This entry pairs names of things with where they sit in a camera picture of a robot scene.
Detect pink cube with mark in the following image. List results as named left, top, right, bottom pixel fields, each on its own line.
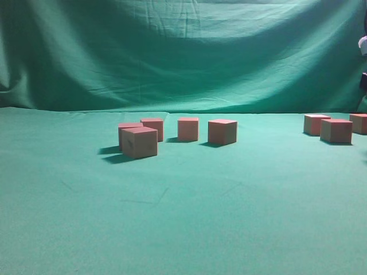
left=121, top=127, right=158, bottom=159

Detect placed pink cube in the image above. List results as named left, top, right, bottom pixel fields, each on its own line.
left=178, top=117, right=199, bottom=142
left=140, top=118, right=164, bottom=142
left=208, top=119, right=238, bottom=145
left=118, top=123, right=143, bottom=151

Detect middle pink cube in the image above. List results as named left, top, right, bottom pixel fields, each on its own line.
left=320, top=119, right=353, bottom=144

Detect green cloth backdrop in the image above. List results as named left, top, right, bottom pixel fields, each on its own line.
left=1, top=1, right=366, bottom=274

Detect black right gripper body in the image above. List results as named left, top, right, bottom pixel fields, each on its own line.
left=360, top=72, right=367, bottom=92

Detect far right pink cube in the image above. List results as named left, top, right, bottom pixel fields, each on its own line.
left=349, top=113, right=367, bottom=135

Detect far left pink cube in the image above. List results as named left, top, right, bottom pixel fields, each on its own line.
left=303, top=114, right=331, bottom=136

